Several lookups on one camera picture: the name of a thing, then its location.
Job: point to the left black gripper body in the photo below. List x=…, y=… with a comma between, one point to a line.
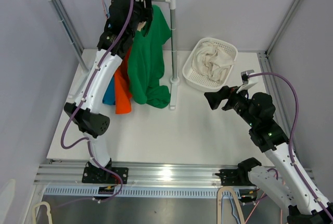
x=141, y=13

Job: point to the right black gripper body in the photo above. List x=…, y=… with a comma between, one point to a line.
x=239, y=103

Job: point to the light blue plastic hanger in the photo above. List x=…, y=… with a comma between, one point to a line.
x=105, y=9

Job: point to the green t shirt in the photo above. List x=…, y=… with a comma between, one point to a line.
x=146, y=64

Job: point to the orange t shirt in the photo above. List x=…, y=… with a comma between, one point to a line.
x=122, y=87

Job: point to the beige plastic hanger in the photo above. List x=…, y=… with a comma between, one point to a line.
x=141, y=26

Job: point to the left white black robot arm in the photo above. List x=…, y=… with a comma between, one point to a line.
x=114, y=44

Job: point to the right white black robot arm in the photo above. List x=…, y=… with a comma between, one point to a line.
x=298, y=194

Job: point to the pink plastic hanger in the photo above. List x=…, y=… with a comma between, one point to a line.
x=103, y=8

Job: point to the blue t shirt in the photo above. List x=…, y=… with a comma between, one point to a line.
x=109, y=96

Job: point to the beige hanger bottom centre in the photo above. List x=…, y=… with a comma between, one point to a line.
x=228, y=208

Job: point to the white plastic laundry basket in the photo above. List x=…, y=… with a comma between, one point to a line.
x=200, y=82

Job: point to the cream cloth in basket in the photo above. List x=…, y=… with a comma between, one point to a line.
x=211, y=61

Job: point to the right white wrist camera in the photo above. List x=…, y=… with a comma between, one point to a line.
x=247, y=80

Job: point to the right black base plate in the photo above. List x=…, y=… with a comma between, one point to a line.
x=233, y=177

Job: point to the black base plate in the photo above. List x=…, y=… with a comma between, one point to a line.
x=96, y=175
x=233, y=177

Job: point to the aluminium rail frame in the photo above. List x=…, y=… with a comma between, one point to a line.
x=70, y=172

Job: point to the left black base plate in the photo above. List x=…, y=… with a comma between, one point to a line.
x=96, y=175

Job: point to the white slotted cable duct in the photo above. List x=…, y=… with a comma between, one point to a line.
x=95, y=191

